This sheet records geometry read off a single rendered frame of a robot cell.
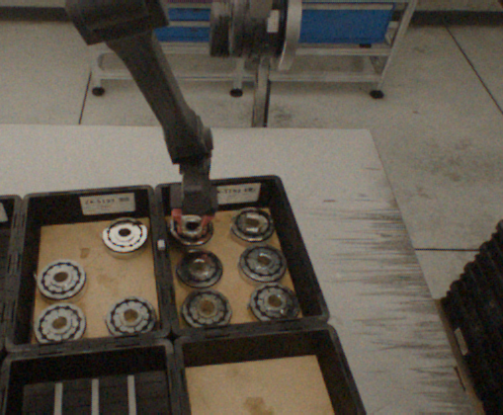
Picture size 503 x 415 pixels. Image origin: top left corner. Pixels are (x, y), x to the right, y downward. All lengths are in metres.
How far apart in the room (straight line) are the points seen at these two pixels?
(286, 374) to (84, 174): 0.86
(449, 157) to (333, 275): 1.76
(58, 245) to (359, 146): 1.01
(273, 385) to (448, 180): 2.03
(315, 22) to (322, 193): 1.57
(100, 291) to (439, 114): 2.56
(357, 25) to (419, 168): 0.83
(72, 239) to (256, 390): 0.54
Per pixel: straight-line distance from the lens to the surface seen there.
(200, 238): 1.12
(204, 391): 0.98
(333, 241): 1.40
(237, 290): 1.09
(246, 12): 1.26
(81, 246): 1.18
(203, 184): 0.93
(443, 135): 3.13
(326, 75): 3.11
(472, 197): 2.82
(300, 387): 1.01
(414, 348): 1.29
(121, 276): 1.11
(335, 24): 2.98
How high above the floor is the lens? 1.74
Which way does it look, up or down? 50 degrees down
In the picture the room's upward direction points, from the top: straight up
